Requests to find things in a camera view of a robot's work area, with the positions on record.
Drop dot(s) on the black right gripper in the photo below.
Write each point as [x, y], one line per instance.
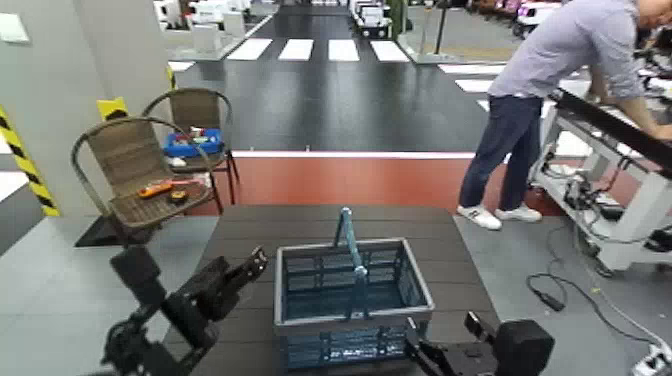
[467, 359]

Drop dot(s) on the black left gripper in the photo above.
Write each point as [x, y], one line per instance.
[202, 294]

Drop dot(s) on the blue grey folding crate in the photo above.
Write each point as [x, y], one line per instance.
[346, 325]

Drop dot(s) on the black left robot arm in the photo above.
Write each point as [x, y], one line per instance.
[152, 346]

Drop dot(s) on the yellow black tape measure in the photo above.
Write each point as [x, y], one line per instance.
[177, 197]

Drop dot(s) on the orange hand tool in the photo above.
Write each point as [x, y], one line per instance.
[157, 189]

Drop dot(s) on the small white object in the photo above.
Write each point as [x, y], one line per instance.
[176, 162]

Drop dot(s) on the blue plastic parts tray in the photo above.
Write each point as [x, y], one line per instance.
[191, 144]

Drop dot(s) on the brown wicker chair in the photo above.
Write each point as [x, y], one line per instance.
[197, 113]
[137, 173]

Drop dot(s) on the yellow black corner bumper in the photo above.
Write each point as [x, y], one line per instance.
[111, 107]

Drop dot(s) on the white power strip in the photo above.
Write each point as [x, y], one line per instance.
[653, 362]

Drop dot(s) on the white box cabinet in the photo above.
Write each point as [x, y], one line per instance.
[206, 38]

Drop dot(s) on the yellow black striped corner guard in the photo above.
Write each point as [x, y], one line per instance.
[23, 162]

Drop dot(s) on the white small vehicle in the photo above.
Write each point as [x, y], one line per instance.
[370, 18]

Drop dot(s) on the black slanted board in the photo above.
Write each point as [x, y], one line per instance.
[614, 128]

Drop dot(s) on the black pole stand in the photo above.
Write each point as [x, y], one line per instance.
[438, 31]

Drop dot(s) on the person in grey shirt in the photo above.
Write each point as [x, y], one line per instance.
[546, 68]

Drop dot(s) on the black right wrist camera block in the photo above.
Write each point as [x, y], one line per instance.
[479, 325]

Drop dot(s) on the black wrist camera block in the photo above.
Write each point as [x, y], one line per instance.
[479, 325]
[135, 273]

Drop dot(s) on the black left wrist camera block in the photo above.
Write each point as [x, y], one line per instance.
[135, 273]

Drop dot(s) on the white metal frame workstation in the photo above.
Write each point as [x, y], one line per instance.
[624, 220]

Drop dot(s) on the white wall plate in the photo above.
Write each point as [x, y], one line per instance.
[11, 27]

